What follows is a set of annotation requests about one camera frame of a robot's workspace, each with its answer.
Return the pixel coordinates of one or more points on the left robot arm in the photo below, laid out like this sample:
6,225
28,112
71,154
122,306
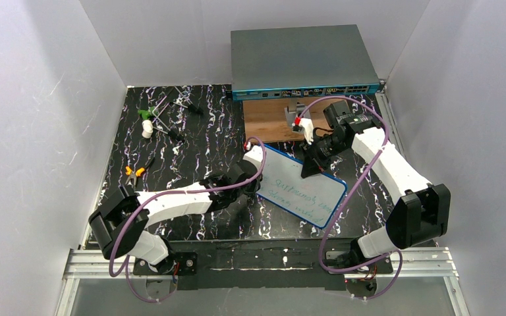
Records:
120,222

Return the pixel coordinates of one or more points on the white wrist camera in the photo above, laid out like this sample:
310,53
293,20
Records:
304,125
253,154

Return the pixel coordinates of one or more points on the orange handled pliers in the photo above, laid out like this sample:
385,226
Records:
133,174

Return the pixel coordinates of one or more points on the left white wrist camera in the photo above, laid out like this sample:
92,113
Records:
253,154

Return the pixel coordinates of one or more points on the grey metal bracket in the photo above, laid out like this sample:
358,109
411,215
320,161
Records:
292,110

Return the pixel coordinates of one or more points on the aluminium frame rail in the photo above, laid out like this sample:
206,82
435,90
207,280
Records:
255,279

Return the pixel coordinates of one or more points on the grey network switch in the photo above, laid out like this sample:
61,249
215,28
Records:
312,61

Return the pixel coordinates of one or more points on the green plastic piece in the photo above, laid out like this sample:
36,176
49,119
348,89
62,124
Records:
147,114

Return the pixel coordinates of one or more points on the white plastic pipe piece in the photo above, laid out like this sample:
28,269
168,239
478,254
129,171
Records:
147,129

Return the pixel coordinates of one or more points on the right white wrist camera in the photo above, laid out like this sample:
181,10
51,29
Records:
304,125

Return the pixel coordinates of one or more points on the wooden board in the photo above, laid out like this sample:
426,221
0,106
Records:
267,120

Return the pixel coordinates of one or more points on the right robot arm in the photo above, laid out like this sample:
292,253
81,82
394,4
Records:
421,210

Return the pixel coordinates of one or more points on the blue framed whiteboard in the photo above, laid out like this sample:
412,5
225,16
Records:
313,199

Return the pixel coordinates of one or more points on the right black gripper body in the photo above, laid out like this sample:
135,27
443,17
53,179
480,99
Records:
317,152

